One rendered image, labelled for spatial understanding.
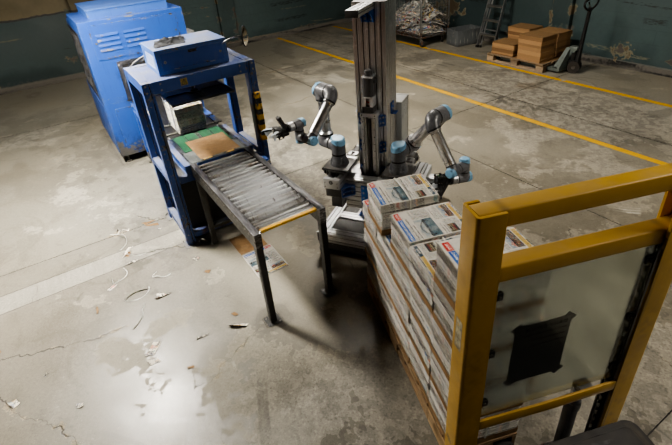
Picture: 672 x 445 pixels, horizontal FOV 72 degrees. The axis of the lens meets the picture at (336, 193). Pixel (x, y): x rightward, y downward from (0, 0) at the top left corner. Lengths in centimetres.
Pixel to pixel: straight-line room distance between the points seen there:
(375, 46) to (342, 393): 235
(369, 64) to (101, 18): 363
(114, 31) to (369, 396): 484
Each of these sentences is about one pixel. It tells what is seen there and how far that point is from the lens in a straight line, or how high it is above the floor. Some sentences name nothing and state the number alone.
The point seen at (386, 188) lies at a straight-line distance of 292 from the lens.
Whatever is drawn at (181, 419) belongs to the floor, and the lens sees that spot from 327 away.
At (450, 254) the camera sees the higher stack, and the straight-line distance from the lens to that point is 203.
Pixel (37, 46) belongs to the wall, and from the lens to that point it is 1136.
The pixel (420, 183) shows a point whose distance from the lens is 297.
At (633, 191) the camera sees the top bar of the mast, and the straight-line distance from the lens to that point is 155.
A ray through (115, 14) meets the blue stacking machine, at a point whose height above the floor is 176.
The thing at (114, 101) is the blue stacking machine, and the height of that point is 82.
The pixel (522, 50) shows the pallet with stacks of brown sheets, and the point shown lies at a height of 30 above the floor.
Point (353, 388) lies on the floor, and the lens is 316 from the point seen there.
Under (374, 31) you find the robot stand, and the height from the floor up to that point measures 183.
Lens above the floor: 255
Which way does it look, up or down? 31 degrees down
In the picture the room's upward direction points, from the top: 5 degrees counter-clockwise
